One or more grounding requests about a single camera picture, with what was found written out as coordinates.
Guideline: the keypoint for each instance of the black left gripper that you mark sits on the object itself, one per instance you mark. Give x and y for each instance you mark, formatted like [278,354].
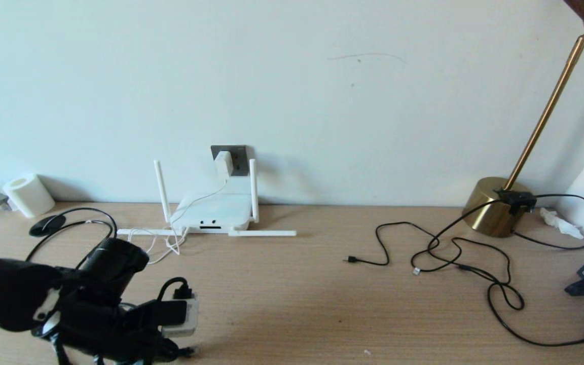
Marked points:
[99,324]

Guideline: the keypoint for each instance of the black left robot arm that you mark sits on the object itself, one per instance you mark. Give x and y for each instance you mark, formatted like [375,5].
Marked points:
[3,289]

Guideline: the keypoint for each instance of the white router with antennas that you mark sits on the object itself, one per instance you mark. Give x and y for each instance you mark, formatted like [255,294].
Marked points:
[213,210]

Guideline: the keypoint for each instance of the black oval desk grommet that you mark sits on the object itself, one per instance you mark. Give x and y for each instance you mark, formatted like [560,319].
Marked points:
[47,225]

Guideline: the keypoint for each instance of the white paper roll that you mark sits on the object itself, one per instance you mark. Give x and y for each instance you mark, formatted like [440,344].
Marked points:
[28,195]

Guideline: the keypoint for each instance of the brass desk lamp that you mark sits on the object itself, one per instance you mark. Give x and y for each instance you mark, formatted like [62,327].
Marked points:
[489,208]

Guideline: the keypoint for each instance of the crumpled white tissue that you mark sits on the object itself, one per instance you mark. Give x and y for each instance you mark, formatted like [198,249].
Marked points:
[558,222]

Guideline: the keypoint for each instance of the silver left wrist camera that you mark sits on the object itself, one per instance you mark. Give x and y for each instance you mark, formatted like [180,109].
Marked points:
[193,319]

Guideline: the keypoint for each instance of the grey wall socket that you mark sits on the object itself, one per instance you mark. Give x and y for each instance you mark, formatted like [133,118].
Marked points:
[240,159]

